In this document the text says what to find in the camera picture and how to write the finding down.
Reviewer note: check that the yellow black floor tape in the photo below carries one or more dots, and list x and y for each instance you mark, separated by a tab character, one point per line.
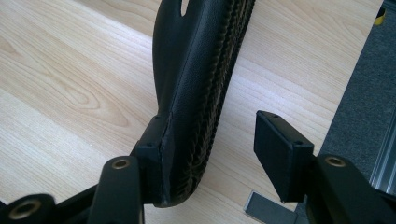
379	17

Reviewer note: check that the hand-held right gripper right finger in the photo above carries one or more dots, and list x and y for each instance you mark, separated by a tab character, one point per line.
280	155

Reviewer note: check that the metal floor rail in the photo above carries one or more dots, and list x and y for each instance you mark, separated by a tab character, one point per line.
384	165

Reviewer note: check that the black leather shoe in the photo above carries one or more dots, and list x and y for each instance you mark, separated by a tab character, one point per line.
193	77

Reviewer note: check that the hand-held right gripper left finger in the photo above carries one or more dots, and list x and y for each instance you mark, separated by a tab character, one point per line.
149	168

